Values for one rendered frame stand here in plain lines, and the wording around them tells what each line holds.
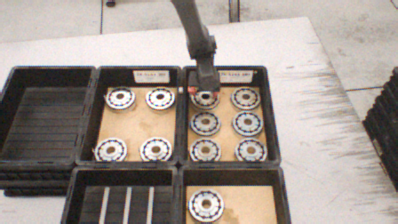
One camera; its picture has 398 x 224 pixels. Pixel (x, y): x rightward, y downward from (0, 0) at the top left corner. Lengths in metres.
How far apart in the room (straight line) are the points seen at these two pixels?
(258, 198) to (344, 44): 2.01
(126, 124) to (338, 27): 2.19
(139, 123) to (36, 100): 0.39
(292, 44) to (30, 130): 1.17
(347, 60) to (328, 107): 1.32
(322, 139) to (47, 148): 0.98
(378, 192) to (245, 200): 0.50
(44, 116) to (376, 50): 2.37
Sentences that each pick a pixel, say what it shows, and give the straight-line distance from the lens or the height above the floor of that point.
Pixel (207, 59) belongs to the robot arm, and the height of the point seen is 1.09.
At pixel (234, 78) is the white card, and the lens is 1.32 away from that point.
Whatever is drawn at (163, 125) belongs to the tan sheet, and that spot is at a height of 0.83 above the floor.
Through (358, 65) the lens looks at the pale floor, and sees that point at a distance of 2.84.
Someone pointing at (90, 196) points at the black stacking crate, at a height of 0.83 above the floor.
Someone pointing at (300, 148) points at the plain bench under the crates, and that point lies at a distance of 1.40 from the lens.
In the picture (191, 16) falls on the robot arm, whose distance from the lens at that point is 0.87.
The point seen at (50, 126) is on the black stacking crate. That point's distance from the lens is 1.35.
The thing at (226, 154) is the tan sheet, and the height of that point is 0.83.
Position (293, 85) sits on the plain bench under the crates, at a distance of 1.58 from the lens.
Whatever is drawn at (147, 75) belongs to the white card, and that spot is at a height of 0.90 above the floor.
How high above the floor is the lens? 1.85
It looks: 53 degrees down
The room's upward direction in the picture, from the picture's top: straight up
